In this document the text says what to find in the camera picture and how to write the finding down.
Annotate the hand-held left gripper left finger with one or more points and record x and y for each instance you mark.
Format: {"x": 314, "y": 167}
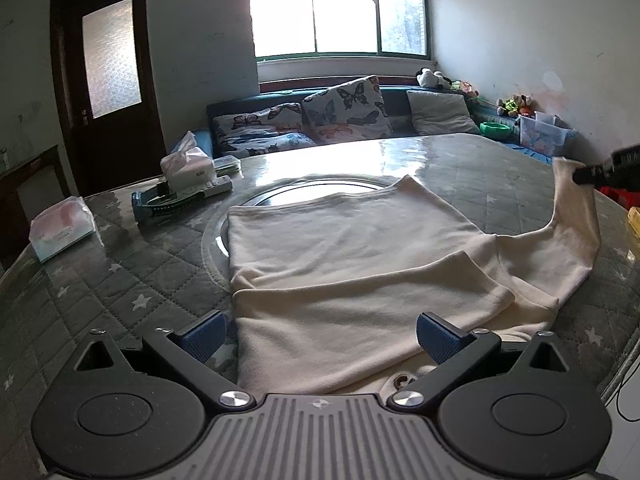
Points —
{"x": 204, "y": 338}

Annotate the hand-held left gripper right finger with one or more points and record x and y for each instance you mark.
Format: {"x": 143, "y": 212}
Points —
{"x": 440, "y": 342}

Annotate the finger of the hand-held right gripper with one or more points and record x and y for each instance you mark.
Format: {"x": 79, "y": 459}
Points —
{"x": 590, "y": 175}

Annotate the cream long-sleeve sweater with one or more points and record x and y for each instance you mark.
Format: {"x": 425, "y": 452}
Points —
{"x": 350, "y": 240}

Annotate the red object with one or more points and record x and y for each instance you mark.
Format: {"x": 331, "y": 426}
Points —
{"x": 622, "y": 194}

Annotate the yellow object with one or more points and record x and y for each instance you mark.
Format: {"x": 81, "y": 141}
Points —
{"x": 635, "y": 221}

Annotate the clear plastic storage box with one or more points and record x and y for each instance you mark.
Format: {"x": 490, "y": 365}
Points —
{"x": 542, "y": 135}

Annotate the group of plush toys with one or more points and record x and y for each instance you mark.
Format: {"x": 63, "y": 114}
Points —
{"x": 515, "y": 105}

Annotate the green bowl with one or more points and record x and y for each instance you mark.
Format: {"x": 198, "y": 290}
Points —
{"x": 495, "y": 130}

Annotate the dark teal flat box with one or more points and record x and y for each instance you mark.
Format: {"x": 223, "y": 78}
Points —
{"x": 160, "y": 208}

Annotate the white remote control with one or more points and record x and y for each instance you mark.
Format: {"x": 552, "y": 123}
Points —
{"x": 216, "y": 186}

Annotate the round glass turntable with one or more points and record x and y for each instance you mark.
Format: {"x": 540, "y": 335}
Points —
{"x": 260, "y": 194}

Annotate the grey pillow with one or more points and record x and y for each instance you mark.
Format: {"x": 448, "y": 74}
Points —
{"x": 440, "y": 112}

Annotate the white tissue box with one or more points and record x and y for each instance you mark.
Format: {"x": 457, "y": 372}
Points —
{"x": 192, "y": 167}

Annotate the green case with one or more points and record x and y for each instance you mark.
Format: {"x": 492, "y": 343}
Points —
{"x": 227, "y": 164}

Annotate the pink tissue pack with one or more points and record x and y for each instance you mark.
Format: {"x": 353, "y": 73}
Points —
{"x": 60, "y": 230}

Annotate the panda plush toy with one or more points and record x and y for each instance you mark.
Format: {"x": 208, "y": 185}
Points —
{"x": 431, "y": 79}

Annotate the blue butterfly pillow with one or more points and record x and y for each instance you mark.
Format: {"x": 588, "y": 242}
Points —
{"x": 270, "y": 144}

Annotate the blue sofa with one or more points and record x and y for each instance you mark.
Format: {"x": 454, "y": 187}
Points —
{"x": 395, "y": 107}

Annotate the white butterfly pillow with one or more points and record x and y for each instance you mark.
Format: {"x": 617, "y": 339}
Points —
{"x": 255, "y": 120}
{"x": 345, "y": 107}

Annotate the dark wooden chair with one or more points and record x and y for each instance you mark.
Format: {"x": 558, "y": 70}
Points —
{"x": 30, "y": 185}

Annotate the dark wooden door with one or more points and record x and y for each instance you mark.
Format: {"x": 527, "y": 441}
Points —
{"x": 107, "y": 110}

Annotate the window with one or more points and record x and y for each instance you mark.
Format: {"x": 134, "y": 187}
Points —
{"x": 340, "y": 7}

